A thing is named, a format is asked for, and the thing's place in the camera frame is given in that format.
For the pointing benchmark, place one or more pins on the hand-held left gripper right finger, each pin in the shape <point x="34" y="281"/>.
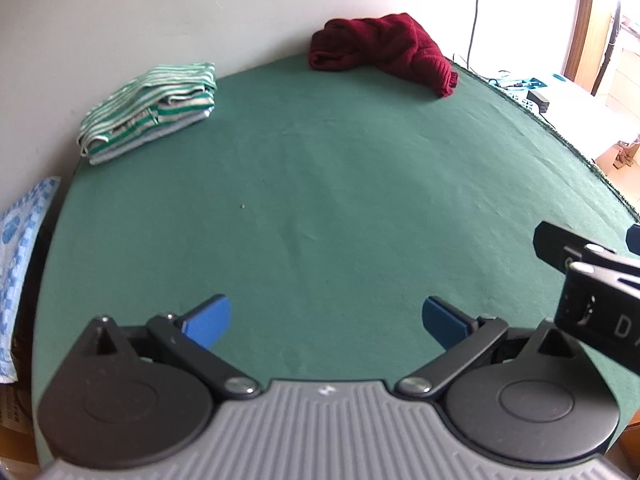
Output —
<point x="442" y="322"/>

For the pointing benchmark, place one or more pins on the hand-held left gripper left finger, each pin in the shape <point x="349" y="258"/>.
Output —
<point x="210" y="320"/>

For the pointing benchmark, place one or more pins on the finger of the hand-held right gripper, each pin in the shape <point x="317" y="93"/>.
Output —
<point x="635" y="237"/>
<point x="555" y="242"/>

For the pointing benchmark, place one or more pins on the dark red knit sweater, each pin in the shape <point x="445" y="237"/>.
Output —
<point x="400" y="45"/>

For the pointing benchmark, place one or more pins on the brown wooden furniture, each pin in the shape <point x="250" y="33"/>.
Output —
<point x="627" y="155"/>

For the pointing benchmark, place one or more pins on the white side table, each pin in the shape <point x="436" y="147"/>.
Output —
<point x="575" y="105"/>

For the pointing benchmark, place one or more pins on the black power adapter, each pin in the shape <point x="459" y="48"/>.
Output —
<point x="539" y="100"/>

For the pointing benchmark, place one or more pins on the blue plastic item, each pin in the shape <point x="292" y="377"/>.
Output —
<point x="525" y="81"/>

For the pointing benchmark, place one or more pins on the green felt table cover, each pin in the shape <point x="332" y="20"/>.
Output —
<point x="325" y="185"/>

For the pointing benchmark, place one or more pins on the blue white patterned towel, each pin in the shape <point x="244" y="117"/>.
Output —
<point x="20" y="240"/>

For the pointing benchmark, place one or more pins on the brown cardboard box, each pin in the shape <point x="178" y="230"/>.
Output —
<point x="12" y="425"/>

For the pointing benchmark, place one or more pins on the green striped folded shirt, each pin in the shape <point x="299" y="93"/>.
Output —
<point x="150" y="95"/>

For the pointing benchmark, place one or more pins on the wooden door frame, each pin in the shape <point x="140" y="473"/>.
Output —
<point x="587" y="20"/>

